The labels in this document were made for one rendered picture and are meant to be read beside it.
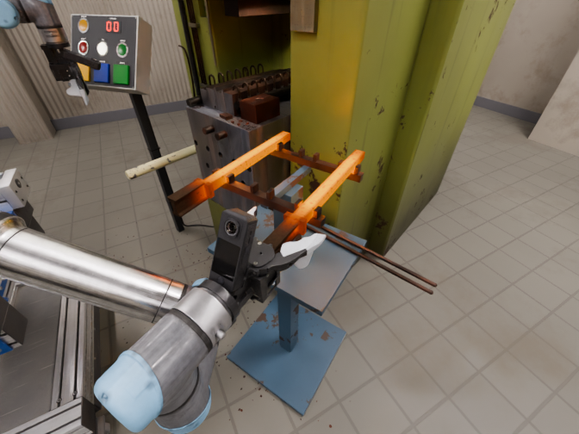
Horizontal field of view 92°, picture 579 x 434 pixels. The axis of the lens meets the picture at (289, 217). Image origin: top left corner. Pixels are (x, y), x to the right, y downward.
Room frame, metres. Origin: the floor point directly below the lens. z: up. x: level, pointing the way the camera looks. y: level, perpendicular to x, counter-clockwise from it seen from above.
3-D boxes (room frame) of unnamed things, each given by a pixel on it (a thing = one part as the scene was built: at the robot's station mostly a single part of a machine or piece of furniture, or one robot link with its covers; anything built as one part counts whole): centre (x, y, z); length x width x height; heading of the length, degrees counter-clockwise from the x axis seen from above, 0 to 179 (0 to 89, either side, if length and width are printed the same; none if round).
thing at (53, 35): (1.15, 0.82, 1.16); 0.08 x 0.08 x 0.05
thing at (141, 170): (1.27, 0.60, 0.62); 0.44 x 0.05 x 0.05; 138
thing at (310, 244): (0.32, -0.02, 0.94); 0.09 x 0.03 x 0.06; 112
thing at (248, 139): (1.23, 0.09, 0.69); 0.56 x 0.38 x 0.45; 138
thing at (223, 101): (1.26, 0.14, 0.96); 0.42 x 0.20 x 0.09; 138
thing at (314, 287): (0.61, 0.00, 0.66); 0.40 x 0.30 x 0.02; 57
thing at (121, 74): (1.26, 0.70, 1.01); 0.07 x 0.05 x 0.07; 73
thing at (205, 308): (0.21, 0.11, 0.94); 0.08 x 0.05 x 0.08; 58
